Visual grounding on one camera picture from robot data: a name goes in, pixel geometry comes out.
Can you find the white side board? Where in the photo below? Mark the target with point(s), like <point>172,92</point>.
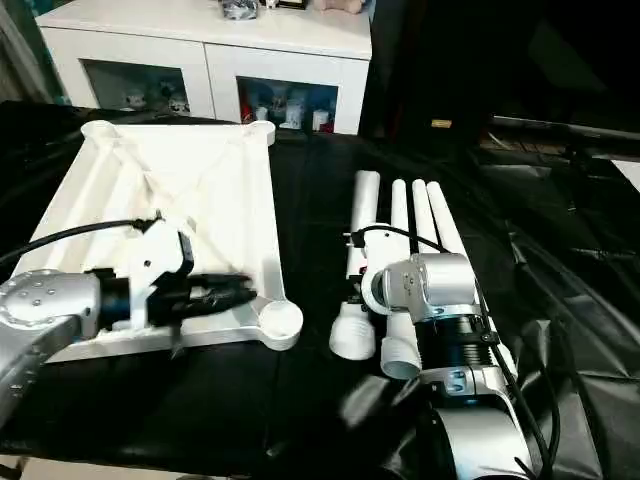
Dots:
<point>630,172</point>

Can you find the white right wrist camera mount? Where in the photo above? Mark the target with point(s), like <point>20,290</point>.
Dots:
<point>387,245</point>

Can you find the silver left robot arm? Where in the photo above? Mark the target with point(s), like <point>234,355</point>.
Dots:
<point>45,305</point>

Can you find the dark item on cabinet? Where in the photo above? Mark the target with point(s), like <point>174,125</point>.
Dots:
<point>237,9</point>

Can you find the small yellow label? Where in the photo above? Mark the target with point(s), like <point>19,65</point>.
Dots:
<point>441,124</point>

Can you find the black work mat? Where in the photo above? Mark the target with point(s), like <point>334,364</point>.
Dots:
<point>200,400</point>

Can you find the white plastic table leg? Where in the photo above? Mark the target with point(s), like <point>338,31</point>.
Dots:
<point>367,205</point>
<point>421,215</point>
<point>400,210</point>
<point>447,225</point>

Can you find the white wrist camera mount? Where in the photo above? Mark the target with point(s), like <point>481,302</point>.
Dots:
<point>150,250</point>
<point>387,245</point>

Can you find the white plastic table top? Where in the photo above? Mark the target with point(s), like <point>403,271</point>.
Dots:
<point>210,170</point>

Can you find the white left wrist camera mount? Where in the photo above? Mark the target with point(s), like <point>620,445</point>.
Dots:
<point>150,250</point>

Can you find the white glass-door cabinet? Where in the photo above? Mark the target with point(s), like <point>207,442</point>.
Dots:
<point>210,55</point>

